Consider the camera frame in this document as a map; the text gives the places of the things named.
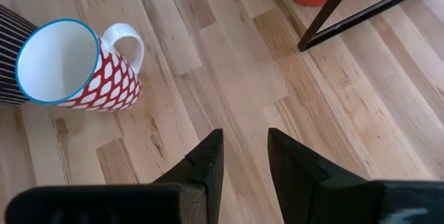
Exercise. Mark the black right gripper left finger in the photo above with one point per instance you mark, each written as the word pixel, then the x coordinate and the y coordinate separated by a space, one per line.
pixel 201 182

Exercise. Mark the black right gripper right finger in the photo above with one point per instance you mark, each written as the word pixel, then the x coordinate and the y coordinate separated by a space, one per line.
pixel 305 189

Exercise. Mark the red white patterned mug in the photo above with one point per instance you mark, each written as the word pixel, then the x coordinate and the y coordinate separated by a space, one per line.
pixel 111 85

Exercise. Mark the black white striped mug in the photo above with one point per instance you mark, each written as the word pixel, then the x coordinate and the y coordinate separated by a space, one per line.
pixel 12 54

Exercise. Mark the black metal mug rack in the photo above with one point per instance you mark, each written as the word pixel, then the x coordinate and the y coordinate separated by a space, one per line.
pixel 364 13

